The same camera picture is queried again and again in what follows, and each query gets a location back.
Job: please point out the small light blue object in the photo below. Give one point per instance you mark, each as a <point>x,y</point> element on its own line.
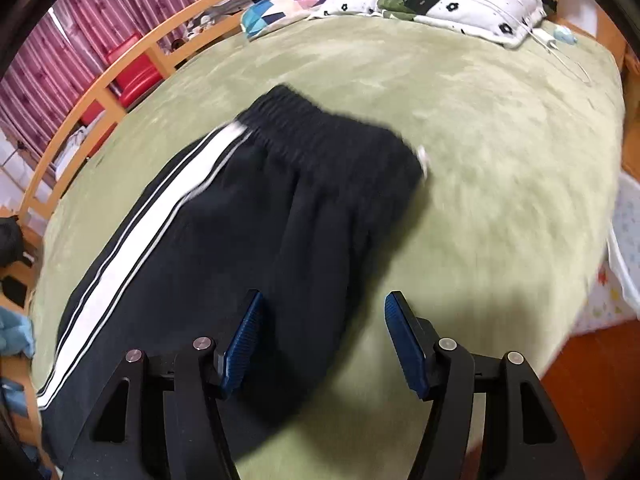
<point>565,35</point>

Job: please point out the black pants with white stripes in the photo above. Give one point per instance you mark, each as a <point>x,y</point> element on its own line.
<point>300,210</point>

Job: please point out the wooden bed frame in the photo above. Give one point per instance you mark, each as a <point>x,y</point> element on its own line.
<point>95,105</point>

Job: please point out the white pillow with black flowers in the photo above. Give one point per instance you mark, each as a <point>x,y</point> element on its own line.
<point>492,5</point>

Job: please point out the star print sheet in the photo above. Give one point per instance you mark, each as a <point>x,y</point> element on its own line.
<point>625,220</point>

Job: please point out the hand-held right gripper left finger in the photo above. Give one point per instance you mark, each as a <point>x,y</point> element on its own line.
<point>244,342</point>

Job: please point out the black jacket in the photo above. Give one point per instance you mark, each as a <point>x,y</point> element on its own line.
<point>10,242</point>

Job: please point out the light blue fleece blanket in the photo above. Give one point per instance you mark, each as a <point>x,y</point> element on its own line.
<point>15,332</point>

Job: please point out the colourful geometric cushion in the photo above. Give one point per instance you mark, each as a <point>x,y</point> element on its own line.
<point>270,12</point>

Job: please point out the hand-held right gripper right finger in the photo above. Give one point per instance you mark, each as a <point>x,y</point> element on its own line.
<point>406,347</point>

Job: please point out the green plush blanket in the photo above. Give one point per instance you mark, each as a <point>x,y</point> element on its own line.
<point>500,185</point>

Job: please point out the red floral curtain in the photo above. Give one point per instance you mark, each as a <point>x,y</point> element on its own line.
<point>100,5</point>

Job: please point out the red chair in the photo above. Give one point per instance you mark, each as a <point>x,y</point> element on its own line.
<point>97,110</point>
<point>140,72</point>

